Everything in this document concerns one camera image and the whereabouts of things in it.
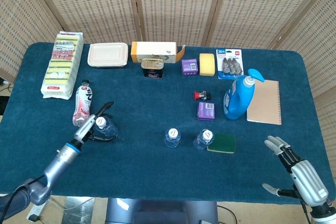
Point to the yellow sponge multipack bag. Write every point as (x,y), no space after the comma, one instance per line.
(61,69)

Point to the red emergency stop button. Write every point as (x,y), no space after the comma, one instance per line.
(200,95)

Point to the brown spiral notebook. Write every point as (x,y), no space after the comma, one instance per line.
(266,103)

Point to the black luncheon meat can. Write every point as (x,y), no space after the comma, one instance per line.
(152,69)

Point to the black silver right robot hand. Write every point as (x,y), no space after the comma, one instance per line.
(307,179)

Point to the plain yellow sponge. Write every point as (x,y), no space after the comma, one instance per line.
(207,64)

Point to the blue detergent pump bottle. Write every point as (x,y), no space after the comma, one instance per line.
(237,100)

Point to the pink drink bottle black cap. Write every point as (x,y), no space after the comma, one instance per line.
(83,98)

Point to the shiny steel table leg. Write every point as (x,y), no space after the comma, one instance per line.
(78,212)

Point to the green yellow scouring sponge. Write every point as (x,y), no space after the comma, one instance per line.
(223,143)

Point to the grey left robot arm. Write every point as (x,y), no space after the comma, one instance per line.
(56,163)

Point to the small purple cardboard box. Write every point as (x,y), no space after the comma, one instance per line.
(189,67)
(206,111)

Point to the white power strip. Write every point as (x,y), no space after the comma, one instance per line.
(36,210)

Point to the clear water bottle white cap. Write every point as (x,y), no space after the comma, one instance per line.
(206,136)
(108,128)
(172,136)

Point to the beige lidded food container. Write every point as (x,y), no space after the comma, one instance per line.
(107,54)

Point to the dark blue table cloth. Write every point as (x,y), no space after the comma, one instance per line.
(157,98)

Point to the orange white carton box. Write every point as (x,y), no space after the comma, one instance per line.
(155,49)

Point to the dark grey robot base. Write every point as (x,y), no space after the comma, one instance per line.
(162,212)

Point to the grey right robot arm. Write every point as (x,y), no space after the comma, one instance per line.
(323,214)

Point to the woven bamboo folding screen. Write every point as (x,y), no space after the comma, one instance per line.
(178,3)

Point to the blue white blister pack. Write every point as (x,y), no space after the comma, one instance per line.
(229,64)

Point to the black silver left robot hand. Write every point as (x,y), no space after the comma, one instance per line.
(84,128)

